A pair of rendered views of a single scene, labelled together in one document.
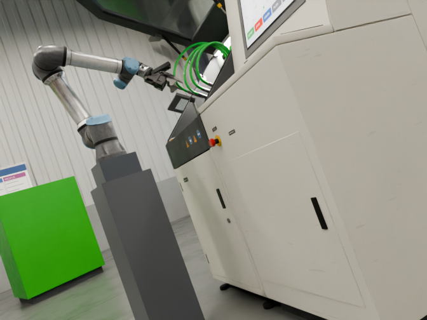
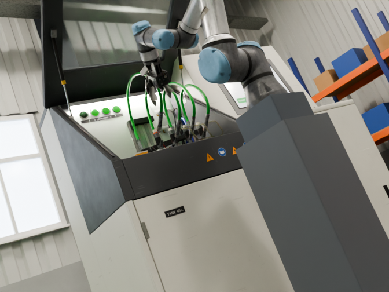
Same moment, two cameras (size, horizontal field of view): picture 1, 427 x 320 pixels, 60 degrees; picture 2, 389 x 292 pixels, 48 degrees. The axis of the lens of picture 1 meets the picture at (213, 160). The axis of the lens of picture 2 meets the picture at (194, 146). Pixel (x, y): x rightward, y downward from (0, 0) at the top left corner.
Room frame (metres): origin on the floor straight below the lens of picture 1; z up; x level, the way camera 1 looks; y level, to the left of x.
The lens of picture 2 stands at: (2.30, 1.86, 0.52)
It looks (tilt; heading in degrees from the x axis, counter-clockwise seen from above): 13 degrees up; 260
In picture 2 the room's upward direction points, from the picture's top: 22 degrees counter-clockwise
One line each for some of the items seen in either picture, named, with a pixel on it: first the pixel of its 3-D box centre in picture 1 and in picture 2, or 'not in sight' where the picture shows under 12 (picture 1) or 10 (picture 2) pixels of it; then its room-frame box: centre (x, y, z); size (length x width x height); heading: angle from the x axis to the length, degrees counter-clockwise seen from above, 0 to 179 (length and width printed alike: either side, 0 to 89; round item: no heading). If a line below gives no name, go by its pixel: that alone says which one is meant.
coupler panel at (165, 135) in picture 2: not in sight; (171, 128); (1.98, -0.45, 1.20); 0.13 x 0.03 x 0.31; 22
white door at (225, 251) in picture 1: (211, 220); (237, 261); (2.01, 0.12, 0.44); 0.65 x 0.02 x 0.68; 22
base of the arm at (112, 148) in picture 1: (109, 150); (263, 92); (1.76, 0.45, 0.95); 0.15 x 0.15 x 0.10
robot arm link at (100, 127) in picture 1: (100, 128); (248, 64); (1.77, 0.46, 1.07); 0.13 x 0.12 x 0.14; 32
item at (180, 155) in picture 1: (188, 145); (195, 161); (2.01, 0.10, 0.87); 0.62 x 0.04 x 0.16; 22
